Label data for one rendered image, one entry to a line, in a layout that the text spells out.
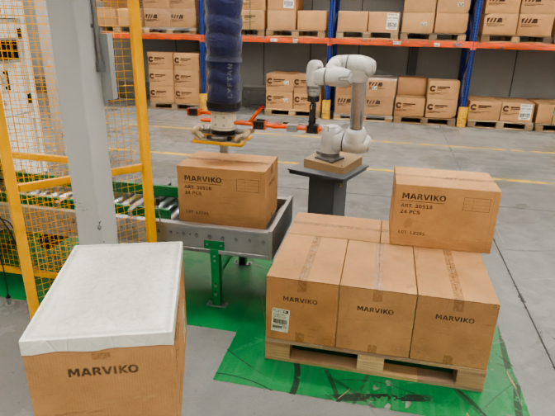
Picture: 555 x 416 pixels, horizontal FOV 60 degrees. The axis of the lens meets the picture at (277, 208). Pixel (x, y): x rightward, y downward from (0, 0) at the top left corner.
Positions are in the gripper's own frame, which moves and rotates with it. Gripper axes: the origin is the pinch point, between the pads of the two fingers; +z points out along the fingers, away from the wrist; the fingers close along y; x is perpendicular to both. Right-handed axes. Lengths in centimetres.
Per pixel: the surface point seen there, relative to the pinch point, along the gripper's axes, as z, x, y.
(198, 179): 35, -70, 22
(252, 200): 46, -34, 22
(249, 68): 34, -276, -845
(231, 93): -20, -51, 8
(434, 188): 28, 78, 21
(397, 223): 52, 59, 22
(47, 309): 19, -48, 202
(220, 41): -51, -57, 13
